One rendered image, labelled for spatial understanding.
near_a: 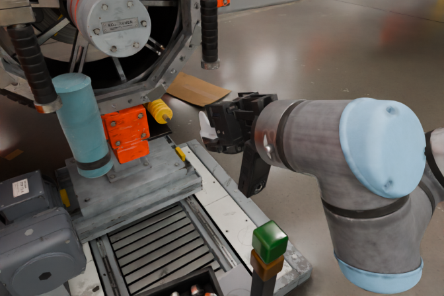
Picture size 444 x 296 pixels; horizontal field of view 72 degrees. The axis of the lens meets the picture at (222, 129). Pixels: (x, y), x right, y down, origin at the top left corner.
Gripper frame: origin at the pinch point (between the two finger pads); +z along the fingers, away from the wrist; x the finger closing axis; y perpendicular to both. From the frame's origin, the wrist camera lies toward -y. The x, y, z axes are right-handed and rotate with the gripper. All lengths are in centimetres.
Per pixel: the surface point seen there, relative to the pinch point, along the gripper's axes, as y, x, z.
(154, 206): -35, 0, 59
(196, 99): -13, -67, 132
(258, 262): -17.0, 6.2, -16.5
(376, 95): -43, -171, 70
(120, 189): -23, 9, 59
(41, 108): 13.0, 24.1, 11.3
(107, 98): 10.1, 7.4, 37.6
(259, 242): -12.7, 6.1, -18.2
